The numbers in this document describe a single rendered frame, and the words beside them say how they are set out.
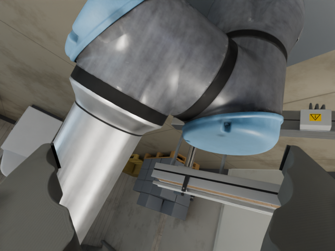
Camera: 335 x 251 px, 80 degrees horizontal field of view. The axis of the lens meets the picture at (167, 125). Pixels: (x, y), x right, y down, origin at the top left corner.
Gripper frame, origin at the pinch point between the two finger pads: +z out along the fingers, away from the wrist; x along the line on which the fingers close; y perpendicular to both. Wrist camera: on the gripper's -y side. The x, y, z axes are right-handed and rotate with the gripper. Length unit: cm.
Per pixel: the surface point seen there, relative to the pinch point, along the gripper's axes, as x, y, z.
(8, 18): -144, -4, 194
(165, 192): -4, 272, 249
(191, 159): 15, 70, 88
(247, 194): 38, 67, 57
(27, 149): -266, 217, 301
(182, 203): 29, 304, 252
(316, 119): 70, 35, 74
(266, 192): 45, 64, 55
